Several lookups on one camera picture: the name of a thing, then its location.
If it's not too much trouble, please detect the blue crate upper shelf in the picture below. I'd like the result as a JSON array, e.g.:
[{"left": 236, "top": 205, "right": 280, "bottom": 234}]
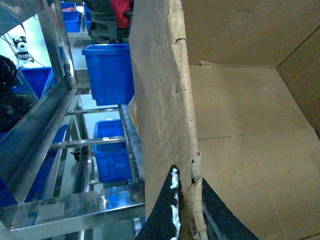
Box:
[{"left": 82, "top": 43, "right": 135, "bottom": 106}]

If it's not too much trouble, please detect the blue crate shelf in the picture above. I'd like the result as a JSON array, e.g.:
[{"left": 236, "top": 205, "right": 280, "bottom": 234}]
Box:
[
  {"left": 93, "top": 119, "right": 132, "bottom": 183},
  {"left": 82, "top": 43, "right": 135, "bottom": 106}
]

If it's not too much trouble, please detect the steel roller shelf rack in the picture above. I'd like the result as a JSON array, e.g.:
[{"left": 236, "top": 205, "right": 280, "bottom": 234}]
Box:
[{"left": 0, "top": 0, "right": 145, "bottom": 240}]

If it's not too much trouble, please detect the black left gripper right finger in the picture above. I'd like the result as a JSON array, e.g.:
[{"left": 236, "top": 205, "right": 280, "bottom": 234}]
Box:
[{"left": 202, "top": 179, "right": 257, "bottom": 240}]

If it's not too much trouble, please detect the brown cardboard box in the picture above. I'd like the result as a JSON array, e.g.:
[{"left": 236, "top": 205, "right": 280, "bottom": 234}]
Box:
[{"left": 129, "top": 0, "right": 320, "bottom": 240}]

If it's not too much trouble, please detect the blue crate lower shelf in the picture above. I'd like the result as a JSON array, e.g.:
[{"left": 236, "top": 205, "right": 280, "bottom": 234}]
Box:
[{"left": 93, "top": 119, "right": 132, "bottom": 183}]

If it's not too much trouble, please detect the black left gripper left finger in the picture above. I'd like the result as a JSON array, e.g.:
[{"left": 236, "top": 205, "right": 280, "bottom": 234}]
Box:
[{"left": 135, "top": 164, "right": 181, "bottom": 240}]

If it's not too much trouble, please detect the blue crate far left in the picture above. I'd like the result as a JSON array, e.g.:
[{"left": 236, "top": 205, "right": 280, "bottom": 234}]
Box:
[{"left": 21, "top": 67, "right": 57, "bottom": 99}]

